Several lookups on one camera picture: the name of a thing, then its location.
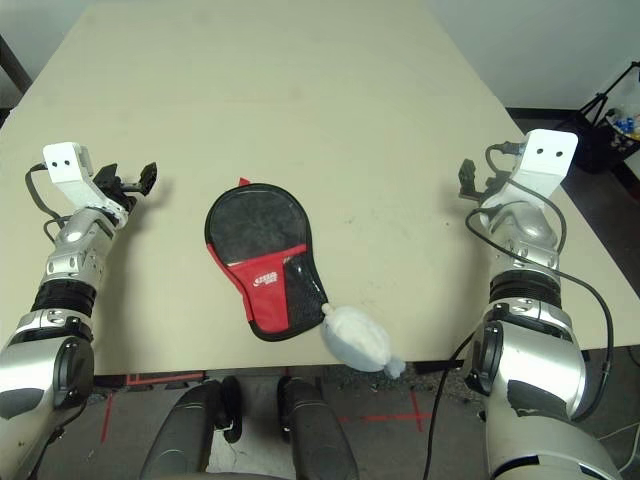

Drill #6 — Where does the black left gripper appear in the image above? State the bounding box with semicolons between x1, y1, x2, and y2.
93;160;159;212

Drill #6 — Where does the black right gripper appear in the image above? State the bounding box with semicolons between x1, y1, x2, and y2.
457;158;514;202

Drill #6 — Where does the black and red paddle case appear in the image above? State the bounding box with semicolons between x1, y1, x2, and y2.
203;175;332;344

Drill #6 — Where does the blue and white plush toy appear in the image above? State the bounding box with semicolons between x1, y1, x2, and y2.
319;304;408;379

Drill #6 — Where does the black trash bin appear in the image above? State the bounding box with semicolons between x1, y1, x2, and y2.
574;109;640;176

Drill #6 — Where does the black tripod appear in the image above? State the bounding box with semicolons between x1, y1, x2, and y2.
554;59;640;137

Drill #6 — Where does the black metal stand leg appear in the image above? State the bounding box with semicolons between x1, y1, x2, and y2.
0;33;34;110

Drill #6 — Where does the white panel with maroon base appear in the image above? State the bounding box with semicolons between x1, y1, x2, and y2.
612;149;640;189

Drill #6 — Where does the colourful rubbish in bag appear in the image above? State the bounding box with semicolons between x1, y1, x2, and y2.
604;106;640;152

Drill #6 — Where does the grey left robot leg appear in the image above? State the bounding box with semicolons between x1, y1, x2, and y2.
139;376;244;480

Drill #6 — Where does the grey robot leg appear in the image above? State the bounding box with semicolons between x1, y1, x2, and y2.
139;376;244;480
276;374;362;480

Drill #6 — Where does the grey right robot leg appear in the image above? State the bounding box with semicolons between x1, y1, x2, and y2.
276;374;362;480

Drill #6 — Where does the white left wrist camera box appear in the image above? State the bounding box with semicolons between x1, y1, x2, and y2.
41;141;129;224

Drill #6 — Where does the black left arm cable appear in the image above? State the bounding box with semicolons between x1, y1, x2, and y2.
25;161;77;242

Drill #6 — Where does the white floor cable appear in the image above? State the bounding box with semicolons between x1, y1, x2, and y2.
596;423;640;474

